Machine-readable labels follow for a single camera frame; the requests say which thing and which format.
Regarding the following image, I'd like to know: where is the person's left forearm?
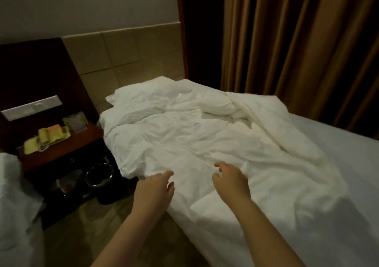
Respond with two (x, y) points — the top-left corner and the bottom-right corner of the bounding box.
(92, 213), (161, 267)

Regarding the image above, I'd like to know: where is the person's right forearm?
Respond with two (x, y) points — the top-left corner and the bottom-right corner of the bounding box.
(231, 199), (306, 267)

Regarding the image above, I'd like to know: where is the white switch panel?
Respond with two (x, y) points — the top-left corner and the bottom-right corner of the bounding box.
(1, 95), (63, 122)

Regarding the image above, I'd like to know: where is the brown curtain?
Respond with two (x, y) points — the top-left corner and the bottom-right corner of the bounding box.
(221, 0), (379, 139)

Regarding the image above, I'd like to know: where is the person's left hand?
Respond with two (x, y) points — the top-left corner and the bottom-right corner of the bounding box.
(131, 169), (176, 220)

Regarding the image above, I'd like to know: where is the white bed sheet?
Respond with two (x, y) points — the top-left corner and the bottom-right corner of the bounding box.
(0, 153), (45, 267)
(289, 113), (379, 217)

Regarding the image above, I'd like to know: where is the dark wooden wall panel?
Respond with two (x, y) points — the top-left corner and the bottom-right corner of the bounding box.
(0, 38), (98, 155)

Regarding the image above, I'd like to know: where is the reddish wooden nightstand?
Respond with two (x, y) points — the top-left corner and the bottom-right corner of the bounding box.
(21, 123), (113, 229)

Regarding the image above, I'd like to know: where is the white pillow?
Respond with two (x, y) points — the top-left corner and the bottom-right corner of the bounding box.
(105, 76), (190, 107)

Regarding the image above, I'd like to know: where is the dark wooden column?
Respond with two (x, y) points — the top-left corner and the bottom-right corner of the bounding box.
(176, 0), (226, 90)

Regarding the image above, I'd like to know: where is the white duvet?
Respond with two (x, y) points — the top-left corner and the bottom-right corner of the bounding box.
(98, 76), (379, 267)

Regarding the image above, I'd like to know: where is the beige padded headboard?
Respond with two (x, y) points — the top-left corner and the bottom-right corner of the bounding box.
(62, 22), (187, 113)

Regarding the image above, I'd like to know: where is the yellow telephone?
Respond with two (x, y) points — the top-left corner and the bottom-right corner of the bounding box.
(24, 124), (72, 155)

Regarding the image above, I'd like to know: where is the black trash bin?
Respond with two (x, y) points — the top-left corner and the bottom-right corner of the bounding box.
(84, 162), (116, 189)

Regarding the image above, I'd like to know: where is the pale green box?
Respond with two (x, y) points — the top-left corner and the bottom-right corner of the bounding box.
(63, 111), (90, 133)

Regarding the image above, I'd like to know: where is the person's right hand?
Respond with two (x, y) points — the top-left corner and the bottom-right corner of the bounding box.
(212, 161), (252, 208)

